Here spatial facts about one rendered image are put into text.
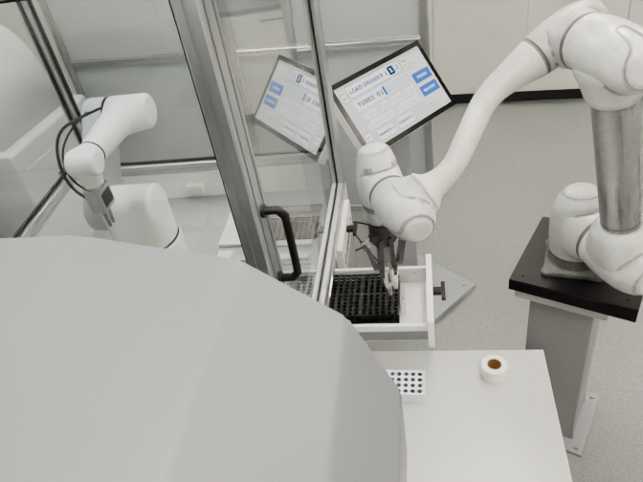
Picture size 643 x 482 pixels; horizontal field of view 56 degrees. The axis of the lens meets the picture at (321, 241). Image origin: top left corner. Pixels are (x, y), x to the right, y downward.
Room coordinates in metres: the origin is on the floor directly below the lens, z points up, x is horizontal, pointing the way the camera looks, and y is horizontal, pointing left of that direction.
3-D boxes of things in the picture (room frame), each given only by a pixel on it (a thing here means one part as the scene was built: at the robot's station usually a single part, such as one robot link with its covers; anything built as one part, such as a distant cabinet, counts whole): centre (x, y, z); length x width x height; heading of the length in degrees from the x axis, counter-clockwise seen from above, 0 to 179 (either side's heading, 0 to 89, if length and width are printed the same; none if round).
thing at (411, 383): (1.04, -0.15, 0.78); 0.12 x 0.08 x 0.04; 75
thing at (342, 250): (1.63, -0.08, 0.87); 0.29 x 0.02 x 0.11; 167
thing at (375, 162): (1.24, -0.17, 1.34); 0.13 x 0.11 x 0.16; 12
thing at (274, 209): (0.90, 0.07, 1.45); 0.05 x 0.03 x 0.19; 77
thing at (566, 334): (1.37, -0.77, 0.38); 0.30 x 0.30 x 0.76; 52
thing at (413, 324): (1.30, -0.08, 0.86); 0.40 x 0.26 x 0.06; 77
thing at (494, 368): (1.04, -0.40, 0.78); 0.07 x 0.07 x 0.04
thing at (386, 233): (1.25, -0.17, 1.16); 0.08 x 0.07 x 0.09; 96
